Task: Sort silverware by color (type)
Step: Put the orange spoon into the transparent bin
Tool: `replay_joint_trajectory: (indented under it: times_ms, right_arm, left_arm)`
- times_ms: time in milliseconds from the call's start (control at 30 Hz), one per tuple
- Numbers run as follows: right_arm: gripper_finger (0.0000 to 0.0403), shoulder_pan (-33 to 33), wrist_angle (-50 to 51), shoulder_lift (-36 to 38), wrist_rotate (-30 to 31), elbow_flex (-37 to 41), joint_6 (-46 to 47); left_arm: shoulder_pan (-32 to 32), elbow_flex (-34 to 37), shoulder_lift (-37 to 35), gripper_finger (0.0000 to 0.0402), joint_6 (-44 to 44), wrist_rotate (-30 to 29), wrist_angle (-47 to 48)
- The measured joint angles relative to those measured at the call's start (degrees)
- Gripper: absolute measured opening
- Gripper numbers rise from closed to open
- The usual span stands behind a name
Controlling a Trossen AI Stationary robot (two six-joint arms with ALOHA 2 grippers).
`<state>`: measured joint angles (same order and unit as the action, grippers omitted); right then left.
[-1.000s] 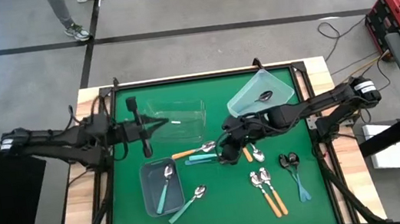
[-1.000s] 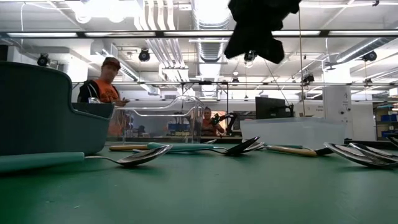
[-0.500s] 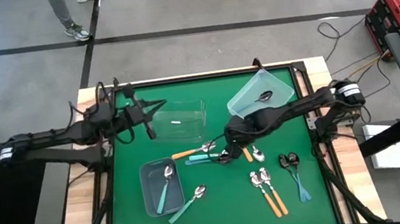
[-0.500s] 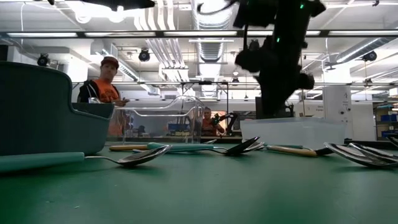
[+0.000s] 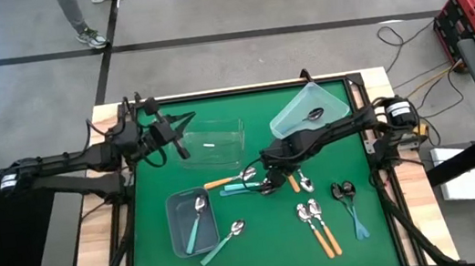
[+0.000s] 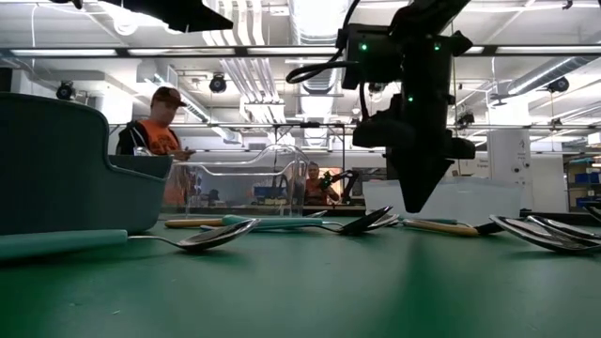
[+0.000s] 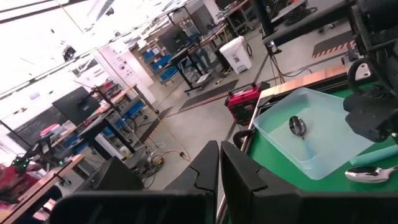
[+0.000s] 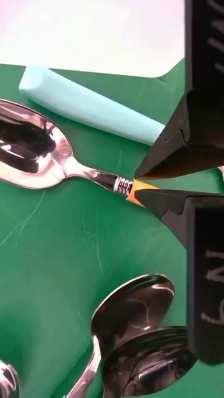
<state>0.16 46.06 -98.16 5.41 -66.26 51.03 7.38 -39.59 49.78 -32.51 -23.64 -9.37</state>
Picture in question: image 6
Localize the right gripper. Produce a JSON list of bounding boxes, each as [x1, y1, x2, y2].
[[351, 91, 477, 212]]

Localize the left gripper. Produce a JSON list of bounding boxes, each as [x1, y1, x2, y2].
[[99, 0, 235, 33]]

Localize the teal-handled steel spoon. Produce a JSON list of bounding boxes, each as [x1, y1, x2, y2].
[[407, 216, 506, 236], [221, 213, 401, 232], [0, 218, 261, 262]]

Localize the frosted translucent plastic bin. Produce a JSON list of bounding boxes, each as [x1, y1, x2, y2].
[[361, 176, 525, 226]]

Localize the white pillar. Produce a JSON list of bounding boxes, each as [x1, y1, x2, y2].
[[486, 129, 534, 185]]

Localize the person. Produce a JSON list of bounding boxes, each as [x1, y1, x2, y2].
[[116, 85, 196, 163], [303, 161, 340, 207]]

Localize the green table mat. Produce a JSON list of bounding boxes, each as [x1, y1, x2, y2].
[[0, 213, 601, 338]]

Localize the shelf with blue bins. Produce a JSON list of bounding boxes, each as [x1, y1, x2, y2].
[[564, 154, 601, 212]]

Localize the clear plastic bin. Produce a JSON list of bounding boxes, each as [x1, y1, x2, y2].
[[162, 144, 311, 220]]

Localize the grey-blue plastic bin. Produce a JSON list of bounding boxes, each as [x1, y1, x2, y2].
[[0, 92, 174, 236]]

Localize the blue-handled dark spoon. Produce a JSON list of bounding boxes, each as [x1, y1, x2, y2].
[[199, 205, 394, 237]]

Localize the black overhead frame bar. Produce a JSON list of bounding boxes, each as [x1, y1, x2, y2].
[[0, 45, 601, 59]]

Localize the black background frame rail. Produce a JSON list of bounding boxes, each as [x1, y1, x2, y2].
[[107, 121, 601, 131]]

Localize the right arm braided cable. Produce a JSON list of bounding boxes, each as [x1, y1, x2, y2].
[[285, 0, 362, 85]]

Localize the silver ceiling duct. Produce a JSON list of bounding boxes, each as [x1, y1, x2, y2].
[[506, 55, 601, 98], [290, 0, 354, 95]]

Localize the black aluminium table frame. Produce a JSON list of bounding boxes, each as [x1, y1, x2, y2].
[[159, 205, 601, 227]]

